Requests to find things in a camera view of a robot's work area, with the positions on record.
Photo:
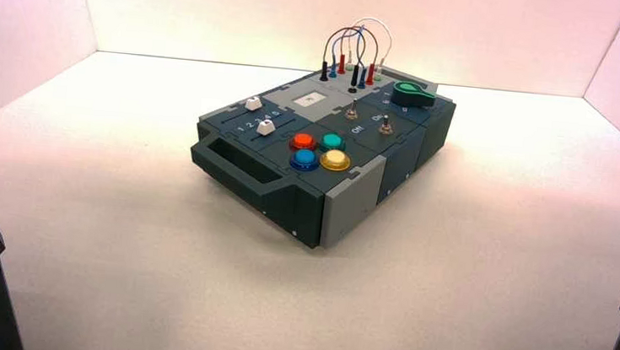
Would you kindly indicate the yellow round push button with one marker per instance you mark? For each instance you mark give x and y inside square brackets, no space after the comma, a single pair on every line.
[335,159]

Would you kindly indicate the dark teal and grey control box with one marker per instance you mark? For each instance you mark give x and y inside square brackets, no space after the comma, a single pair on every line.
[296,206]

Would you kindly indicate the blue round push button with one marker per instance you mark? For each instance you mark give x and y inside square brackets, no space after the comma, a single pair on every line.
[304,158]

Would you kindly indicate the white slider knob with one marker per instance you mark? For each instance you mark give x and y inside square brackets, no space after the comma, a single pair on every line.
[253,103]
[265,128]

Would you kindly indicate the red round push button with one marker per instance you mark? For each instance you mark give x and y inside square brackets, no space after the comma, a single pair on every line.
[304,141]

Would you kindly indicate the green rotary pointer knob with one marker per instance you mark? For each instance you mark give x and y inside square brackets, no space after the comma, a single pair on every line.
[412,94]

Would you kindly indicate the metal toggle switch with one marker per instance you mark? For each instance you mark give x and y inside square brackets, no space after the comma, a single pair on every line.
[352,110]
[386,126]

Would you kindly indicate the green round push button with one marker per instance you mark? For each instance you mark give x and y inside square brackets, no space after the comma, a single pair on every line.
[332,141]

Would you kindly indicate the small white display window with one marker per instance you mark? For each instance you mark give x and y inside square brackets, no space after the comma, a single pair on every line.
[310,100]

